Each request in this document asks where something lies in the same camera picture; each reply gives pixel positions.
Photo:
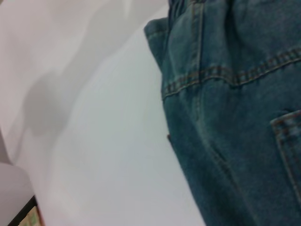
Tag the blue denim shorts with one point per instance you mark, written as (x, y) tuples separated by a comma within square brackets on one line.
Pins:
[(235, 131)]

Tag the black table edge trim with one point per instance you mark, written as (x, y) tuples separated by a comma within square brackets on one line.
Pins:
[(23, 210)]

